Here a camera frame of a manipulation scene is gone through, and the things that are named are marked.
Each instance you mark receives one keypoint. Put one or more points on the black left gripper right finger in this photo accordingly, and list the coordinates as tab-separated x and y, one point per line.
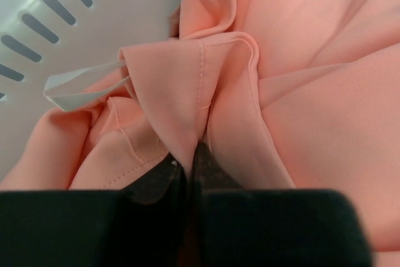
272	227

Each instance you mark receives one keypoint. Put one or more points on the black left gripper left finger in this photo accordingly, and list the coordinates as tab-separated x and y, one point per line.
139	225

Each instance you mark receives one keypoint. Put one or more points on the coral pink skirt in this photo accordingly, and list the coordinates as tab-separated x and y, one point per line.
286	93

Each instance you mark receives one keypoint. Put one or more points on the white plastic basin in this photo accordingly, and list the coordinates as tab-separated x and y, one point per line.
42	37

